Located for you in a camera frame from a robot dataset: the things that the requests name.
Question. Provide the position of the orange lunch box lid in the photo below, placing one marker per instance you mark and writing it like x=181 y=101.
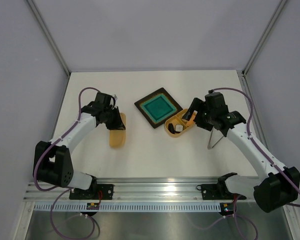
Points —
x=117 y=130

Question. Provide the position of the metal tongs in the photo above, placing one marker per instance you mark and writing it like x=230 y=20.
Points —
x=214 y=138

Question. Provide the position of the aluminium frame post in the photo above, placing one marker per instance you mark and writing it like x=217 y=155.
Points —
x=48 y=36
x=264 y=36

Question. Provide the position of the grilled salmon slice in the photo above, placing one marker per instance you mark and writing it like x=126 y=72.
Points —
x=191 y=120

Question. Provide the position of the square teal black plate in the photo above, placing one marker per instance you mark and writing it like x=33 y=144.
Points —
x=157 y=107

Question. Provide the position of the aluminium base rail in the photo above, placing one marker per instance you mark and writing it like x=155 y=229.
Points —
x=156 y=189

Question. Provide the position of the black seaweed piece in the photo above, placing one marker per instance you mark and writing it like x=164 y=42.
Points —
x=171 y=129

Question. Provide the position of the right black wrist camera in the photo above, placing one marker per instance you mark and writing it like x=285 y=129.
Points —
x=215 y=101

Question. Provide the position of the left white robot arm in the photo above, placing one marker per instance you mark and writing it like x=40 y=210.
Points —
x=53 y=165

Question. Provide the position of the white slotted cable duct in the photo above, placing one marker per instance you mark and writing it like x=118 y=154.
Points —
x=127 y=207

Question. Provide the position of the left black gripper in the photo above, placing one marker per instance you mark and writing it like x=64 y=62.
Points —
x=117 y=124

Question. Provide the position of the orange lunch box base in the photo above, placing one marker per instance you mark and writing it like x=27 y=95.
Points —
x=178 y=119

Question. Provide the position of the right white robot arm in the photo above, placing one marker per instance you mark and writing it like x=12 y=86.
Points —
x=276 y=184

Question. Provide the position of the white tofu cube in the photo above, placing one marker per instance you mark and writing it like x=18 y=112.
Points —
x=179 y=128

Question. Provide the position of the right aluminium frame post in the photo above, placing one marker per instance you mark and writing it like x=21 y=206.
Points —
x=264 y=36

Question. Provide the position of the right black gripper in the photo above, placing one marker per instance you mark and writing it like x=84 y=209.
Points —
x=198 y=105

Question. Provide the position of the left aluminium frame post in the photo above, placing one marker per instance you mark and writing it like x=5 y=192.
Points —
x=48 y=36

